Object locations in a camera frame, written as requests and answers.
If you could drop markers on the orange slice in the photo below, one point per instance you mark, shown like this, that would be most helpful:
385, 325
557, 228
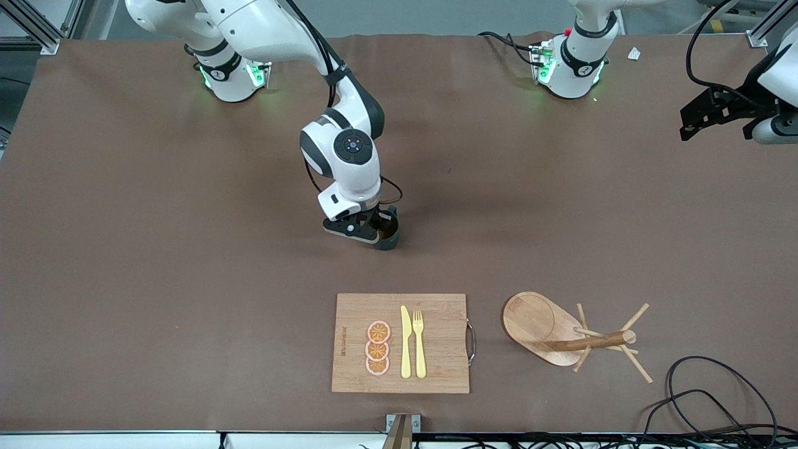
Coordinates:
378, 332
377, 351
377, 367

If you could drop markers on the teal ribbed cup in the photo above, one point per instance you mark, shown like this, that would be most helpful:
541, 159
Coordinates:
389, 241

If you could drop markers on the yellow plastic fork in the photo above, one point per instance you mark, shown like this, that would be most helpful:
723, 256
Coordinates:
420, 355

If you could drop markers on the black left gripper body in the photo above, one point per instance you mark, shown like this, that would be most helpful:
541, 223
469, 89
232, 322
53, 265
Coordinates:
743, 106

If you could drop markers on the wooden mug tree stand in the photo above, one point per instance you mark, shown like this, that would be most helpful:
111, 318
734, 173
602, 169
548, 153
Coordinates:
527, 321

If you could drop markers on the aluminium post with bracket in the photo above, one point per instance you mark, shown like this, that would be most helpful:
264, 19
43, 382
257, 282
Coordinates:
399, 436

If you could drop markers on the yellow plastic knife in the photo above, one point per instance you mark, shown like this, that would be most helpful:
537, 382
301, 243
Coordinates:
406, 349

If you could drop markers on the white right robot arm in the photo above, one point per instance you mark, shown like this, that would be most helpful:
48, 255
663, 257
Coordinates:
268, 31

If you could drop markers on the brown table cover sheet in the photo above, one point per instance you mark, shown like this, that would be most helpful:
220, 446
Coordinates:
187, 280

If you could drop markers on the small white paper scrap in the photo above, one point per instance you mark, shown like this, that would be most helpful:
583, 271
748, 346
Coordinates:
634, 53

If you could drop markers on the aluminium frame profile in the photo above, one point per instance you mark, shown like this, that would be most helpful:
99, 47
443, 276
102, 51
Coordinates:
757, 38
48, 45

